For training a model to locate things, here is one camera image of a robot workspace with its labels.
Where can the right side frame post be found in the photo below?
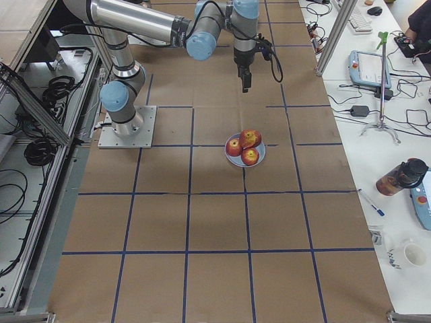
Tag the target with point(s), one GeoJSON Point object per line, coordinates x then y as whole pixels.
{"type": "Point", "coordinates": [334, 35]}

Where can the blue white marker pen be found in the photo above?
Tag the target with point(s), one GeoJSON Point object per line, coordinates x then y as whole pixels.
{"type": "Point", "coordinates": [377, 209]}

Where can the teach pendant tablet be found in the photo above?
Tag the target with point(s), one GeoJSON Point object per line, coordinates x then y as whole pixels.
{"type": "Point", "coordinates": [365, 68]}
{"type": "Point", "coordinates": [420, 196]}

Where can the white mug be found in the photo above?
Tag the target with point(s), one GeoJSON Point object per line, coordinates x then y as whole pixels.
{"type": "Point", "coordinates": [407, 255]}

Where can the dark water bottle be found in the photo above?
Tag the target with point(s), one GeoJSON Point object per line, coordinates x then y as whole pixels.
{"type": "Point", "coordinates": [406, 175]}

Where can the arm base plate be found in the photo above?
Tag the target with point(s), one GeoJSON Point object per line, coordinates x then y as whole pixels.
{"type": "Point", "coordinates": [138, 133]}

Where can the black power brick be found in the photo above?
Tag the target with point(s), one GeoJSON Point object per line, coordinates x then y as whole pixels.
{"type": "Point", "coordinates": [359, 111]}

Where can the white keyboard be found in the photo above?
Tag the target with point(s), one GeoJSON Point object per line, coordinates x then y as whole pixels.
{"type": "Point", "coordinates": [359, 24]}

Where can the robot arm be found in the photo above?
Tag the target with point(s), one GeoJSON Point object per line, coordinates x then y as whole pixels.
{"type": "Point", "coordinates": [120, 19]}

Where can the red apple plate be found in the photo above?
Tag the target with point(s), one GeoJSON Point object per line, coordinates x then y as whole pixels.
{"type": "Point", "coordinates": [233, 147]}
{"type": "Point", "coordinates": [250, 156]}

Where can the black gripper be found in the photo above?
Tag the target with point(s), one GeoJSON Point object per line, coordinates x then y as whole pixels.
{"type": "Point", "coordinates": [242, 60]}

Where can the red yellow apple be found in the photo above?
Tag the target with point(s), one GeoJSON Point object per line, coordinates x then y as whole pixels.
{"type": "Point", "coordinates": [250, 138]}

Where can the red apple left plate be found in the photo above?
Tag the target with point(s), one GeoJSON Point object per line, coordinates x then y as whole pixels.
{"type": "Point", "coordinates": [233, 147]}

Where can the green reach grabber tool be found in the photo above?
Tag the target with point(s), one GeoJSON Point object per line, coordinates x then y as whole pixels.
{"type": "Point", "coordinates": [380, 125]}

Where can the black computer mouse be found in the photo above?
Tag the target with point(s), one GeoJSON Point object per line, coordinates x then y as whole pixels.
{"type": "Point", "coordinates": [375, 11]}

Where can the white plate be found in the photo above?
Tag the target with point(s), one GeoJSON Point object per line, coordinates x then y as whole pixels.
{"type": "Point", "coordinates": [237, 160]}

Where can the red apple front plate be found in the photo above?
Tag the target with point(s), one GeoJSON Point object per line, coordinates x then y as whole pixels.
{"type": "Point", "coordinates": [250, 156]}

